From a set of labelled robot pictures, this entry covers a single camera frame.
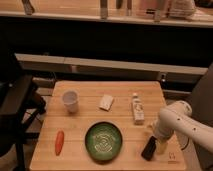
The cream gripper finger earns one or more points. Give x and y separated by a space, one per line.
161 147

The orange carrot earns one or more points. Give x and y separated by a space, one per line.
59 142

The black chair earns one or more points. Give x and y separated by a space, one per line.
19 105

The white sponge block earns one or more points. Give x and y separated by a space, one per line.
106 102

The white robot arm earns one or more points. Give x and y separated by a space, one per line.
177 117

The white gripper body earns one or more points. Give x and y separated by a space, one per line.
161 131

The green patterned plate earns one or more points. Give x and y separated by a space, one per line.
103 141

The white tube bottle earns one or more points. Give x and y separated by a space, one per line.
137 110

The wooden table board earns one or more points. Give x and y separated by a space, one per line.
74 156

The black eraser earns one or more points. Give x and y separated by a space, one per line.
149 149

